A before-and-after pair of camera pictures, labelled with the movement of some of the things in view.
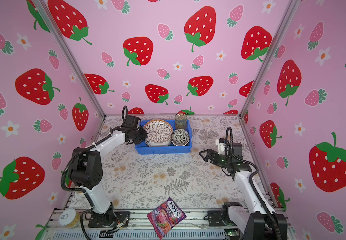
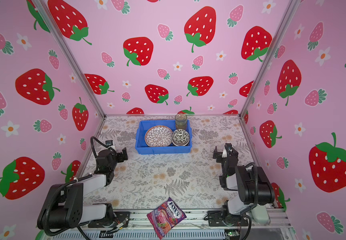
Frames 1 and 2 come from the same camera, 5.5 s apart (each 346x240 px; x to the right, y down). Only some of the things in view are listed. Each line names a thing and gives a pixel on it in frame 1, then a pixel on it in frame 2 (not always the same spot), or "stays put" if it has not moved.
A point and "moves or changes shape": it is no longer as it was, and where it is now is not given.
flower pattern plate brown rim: [159, 131] moves or changes shape
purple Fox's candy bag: [165, 217] stays put
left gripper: [144, 133] -> [121, 159]
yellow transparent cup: [181, 123] stays put
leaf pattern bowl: [180, 136] stays put
